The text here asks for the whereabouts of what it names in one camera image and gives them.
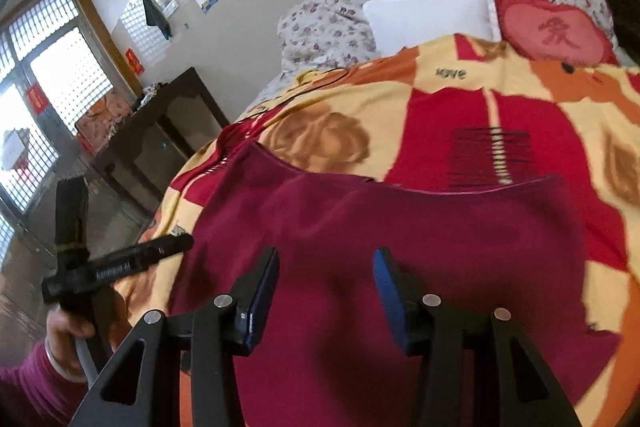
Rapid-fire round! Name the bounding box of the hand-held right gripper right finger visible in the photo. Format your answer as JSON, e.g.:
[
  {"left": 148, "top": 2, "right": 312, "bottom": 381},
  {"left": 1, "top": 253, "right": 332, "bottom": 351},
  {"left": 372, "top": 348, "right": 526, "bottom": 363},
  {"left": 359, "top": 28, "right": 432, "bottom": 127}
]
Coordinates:
[{"left": 372, "top": 248, "right": 584, "bottom": 427}]

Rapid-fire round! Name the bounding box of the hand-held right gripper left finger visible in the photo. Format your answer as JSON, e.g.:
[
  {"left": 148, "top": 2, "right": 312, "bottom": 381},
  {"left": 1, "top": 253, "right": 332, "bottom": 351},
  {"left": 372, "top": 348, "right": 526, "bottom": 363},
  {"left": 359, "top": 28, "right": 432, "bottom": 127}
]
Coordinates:
[{"left": 67, "top": 247, "right": 281, "bottom": 427}]

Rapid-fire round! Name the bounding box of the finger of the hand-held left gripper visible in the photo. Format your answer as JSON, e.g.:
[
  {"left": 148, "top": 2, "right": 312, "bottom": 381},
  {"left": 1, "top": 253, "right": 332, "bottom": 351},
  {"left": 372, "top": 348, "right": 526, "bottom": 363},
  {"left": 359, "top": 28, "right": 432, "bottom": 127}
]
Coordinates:
[{"left": 139, "top": 234, "right": 196, "bottom": 272}]

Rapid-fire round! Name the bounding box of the maroon fleece garment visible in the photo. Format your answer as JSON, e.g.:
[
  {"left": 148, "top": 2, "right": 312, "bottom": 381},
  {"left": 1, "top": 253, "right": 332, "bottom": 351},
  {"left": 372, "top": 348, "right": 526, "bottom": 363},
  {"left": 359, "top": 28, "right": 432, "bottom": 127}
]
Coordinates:
[{"left": 167, "top": 142, "right": 628, "bottom": 427}]

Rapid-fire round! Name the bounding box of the person's left forearm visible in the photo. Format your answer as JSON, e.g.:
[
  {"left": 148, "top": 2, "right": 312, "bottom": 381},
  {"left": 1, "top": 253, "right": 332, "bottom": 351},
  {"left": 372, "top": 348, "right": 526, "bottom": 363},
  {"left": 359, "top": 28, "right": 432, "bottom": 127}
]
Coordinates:
[{"left": 0, "top": 341, "right": 92, "bottom": 427}]

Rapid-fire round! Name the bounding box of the person's left hand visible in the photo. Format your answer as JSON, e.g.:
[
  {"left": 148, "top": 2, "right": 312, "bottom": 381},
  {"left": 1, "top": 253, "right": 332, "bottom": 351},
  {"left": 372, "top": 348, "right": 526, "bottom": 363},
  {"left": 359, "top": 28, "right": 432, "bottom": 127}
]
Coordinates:
[{"left": 46, "top": 303, "right": 95, "bottom": 378}]

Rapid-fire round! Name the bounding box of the orange printed gift box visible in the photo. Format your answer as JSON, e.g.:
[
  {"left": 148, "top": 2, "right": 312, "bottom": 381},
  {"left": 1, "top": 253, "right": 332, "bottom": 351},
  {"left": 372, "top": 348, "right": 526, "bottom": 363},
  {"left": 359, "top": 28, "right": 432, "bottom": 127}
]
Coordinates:
[{"left": 75, "top": 89, "right": 135, "bottom": 155}]

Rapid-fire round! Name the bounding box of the dark wooden side table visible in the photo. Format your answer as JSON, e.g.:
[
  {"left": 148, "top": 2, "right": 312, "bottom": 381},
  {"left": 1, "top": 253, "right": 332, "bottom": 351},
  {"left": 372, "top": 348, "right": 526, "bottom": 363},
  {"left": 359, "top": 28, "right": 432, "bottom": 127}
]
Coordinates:
[{"left": 90, "top": 67, "right": 231, "bottom": 212}]

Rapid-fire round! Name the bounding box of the red orange printed blanket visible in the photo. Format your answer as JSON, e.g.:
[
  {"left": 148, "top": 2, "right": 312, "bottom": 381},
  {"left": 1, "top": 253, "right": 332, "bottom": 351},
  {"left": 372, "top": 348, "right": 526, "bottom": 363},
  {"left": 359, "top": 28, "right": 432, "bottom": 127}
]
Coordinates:
[{"left": 112, "top": 34, "right": 640, "bottom": 427}]

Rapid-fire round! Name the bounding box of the latticed window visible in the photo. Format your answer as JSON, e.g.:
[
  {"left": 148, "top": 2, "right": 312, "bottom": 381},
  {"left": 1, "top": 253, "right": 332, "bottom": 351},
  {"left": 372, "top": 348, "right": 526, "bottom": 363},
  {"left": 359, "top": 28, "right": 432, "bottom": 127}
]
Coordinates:
[{"left": 0, "top": 0, "right": 118, "bottom": 138}]

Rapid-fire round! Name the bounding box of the dark hanging cloth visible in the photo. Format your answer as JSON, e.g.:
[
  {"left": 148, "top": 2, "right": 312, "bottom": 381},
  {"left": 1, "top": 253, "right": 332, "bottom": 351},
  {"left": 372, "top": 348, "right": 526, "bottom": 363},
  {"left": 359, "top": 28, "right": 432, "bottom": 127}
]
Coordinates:
[{"left": 141, "top": 0, "right": 172, "bottom": 40}]

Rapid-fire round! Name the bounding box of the white pillow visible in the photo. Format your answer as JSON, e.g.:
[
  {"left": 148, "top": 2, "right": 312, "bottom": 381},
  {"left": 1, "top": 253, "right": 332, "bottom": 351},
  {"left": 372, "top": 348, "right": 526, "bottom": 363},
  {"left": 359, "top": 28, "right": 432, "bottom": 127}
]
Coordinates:
[{"left": 362, "top": 0, "right": 502, "bottom": 52}]

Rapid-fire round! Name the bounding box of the red heart cushion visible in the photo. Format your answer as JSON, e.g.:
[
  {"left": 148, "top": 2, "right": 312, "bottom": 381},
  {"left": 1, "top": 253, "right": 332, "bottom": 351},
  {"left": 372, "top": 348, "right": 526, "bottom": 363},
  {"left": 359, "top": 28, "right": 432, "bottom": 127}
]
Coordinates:
[{"left": 495, "top": 0, "right": 621, "bottom": 65}]

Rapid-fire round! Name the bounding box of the dark headboard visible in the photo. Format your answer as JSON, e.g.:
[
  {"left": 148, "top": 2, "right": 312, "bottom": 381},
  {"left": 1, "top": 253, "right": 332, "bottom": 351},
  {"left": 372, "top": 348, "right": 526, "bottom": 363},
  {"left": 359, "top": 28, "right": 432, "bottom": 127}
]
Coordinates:
[{"left": 582, "top": 0, "right": 640, "bottom": 58}]

